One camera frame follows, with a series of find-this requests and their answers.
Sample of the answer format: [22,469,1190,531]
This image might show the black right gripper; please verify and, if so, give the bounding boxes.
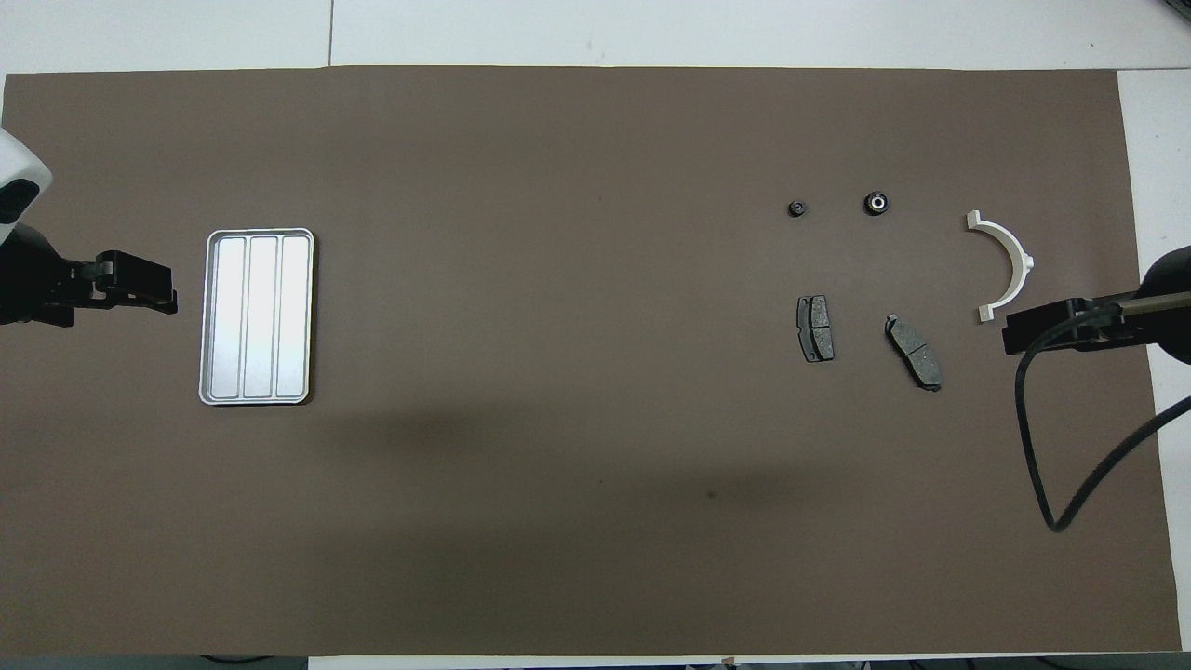
[1003,246,1191,366]

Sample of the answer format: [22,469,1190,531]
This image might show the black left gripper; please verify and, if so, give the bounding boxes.
[0,223,180,327]

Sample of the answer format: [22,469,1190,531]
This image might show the silver metal tray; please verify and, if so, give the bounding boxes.
[198,228,315,407]

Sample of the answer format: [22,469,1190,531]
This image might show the long grey brake pad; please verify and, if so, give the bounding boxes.
[884,315,943,392]

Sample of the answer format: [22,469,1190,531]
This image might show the short dark brake pad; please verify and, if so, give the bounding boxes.
[796,295,836,363]

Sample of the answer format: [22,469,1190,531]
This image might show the brown table mat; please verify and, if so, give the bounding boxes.
[0,67,1183,657]

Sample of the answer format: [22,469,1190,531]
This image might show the white half-ring bracket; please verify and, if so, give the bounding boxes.
[966,210,1036,324]

